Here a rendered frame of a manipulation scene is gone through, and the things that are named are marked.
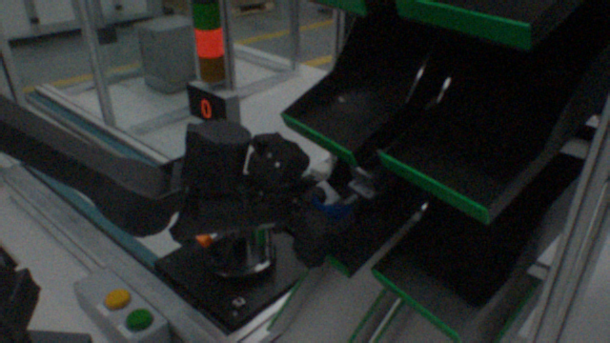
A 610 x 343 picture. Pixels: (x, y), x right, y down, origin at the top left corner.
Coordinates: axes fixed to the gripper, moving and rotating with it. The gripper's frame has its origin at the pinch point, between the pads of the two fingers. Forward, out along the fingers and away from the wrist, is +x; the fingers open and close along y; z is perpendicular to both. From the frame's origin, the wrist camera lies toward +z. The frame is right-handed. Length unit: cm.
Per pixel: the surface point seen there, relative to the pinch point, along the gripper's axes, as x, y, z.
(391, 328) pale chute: 10.0, -10.9, -14.7
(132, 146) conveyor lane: -1, 84, -37
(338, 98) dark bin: 1.3, 3.8, 12.7
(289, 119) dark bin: -5.4, 3.3, 9.9
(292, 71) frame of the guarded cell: 74, 132, -29
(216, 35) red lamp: 1.8, 45.9, 6.8
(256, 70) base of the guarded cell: 66, 147, -36
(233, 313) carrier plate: -1.5, 11.1, -30.6
